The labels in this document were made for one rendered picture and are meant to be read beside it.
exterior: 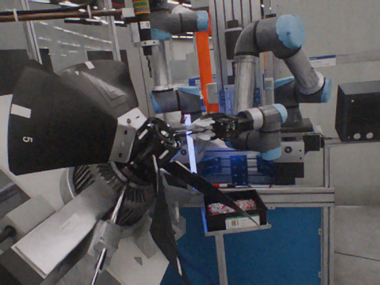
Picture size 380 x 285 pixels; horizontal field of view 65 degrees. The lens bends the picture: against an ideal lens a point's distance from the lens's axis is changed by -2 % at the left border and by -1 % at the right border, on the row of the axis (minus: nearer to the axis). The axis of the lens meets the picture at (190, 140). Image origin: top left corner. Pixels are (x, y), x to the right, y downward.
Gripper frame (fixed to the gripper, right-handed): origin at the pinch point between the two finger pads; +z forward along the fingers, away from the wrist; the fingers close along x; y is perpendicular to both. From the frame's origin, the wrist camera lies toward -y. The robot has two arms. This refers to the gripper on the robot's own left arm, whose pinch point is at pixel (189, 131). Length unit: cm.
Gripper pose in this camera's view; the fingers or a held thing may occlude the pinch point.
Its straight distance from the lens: 96.1
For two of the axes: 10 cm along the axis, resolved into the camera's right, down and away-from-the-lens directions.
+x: 0.8, 9.3, 3.5
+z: -9.1, 2.1, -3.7
